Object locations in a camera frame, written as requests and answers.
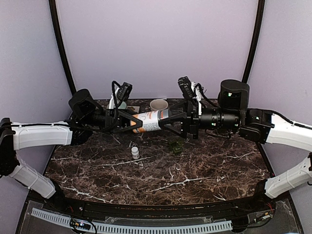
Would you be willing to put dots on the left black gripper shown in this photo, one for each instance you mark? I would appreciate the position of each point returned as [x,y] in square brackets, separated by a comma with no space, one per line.
[113,122]

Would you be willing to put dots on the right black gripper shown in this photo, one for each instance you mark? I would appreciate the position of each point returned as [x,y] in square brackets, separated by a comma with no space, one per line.
[190,121]

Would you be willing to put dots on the orange pill bottle grey cap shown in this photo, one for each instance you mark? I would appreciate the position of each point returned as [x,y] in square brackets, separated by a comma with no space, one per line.
[150,120]

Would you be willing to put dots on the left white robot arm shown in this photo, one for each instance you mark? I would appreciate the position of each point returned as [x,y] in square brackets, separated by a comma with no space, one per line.
[88,117]

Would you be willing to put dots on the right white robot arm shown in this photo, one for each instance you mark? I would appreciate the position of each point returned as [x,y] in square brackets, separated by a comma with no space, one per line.
[233,115]

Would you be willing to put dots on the floral square plate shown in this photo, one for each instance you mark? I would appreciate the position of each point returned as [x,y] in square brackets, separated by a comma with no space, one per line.
[134,108]

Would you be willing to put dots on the cream coral pattern mug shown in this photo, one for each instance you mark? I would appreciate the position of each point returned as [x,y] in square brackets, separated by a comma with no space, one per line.
[158,104]

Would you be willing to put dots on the small white pill bottle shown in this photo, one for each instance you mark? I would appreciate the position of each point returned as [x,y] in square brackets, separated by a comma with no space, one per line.
[135,152]

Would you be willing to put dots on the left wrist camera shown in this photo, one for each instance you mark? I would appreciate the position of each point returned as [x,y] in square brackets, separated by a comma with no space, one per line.
[120,94]

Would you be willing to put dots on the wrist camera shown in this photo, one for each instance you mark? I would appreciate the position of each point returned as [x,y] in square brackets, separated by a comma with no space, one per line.
[120,94]
[188,90]

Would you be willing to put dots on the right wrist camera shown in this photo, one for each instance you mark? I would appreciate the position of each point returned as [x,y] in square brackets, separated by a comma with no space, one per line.
[188,90]

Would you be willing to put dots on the black front table rail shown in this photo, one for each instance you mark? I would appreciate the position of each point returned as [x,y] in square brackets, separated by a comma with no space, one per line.
[227,209]

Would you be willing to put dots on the white slotted cable duct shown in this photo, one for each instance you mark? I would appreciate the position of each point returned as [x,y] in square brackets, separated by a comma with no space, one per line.
[114,225]

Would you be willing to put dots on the left black frame post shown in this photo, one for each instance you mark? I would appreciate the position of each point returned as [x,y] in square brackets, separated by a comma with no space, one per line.
[60,45]

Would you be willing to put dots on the black frame post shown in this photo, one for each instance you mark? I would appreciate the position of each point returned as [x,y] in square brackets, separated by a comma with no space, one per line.
[254,41]
[60,45]

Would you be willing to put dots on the right black frame post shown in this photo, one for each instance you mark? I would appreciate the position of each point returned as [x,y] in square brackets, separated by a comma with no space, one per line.
[254,41]

